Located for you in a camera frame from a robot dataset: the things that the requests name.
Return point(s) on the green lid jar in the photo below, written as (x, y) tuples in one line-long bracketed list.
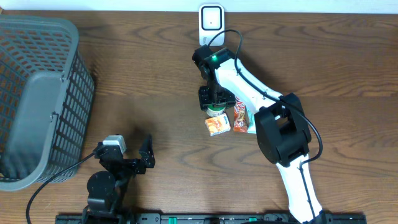
[(215, 111)]

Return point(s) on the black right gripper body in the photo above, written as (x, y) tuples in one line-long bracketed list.
[(219, 96)]

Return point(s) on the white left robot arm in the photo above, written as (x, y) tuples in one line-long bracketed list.
[(106, 189)]

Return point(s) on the small orange box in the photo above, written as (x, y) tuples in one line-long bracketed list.
[(218, 124)]

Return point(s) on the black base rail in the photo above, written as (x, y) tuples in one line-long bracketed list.
[(155, 218)]

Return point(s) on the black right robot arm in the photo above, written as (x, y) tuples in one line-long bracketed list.
[(282, 130)]

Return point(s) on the grey plastic basket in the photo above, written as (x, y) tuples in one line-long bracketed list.
[(46, 99)]

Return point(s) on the red chocolate bar wrapper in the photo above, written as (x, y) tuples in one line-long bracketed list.
[(240, 124)]

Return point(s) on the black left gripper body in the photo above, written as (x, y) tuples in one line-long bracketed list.
[(132, 168)]

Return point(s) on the light green tissue pack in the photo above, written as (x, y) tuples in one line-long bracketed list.
[(251, 125)]

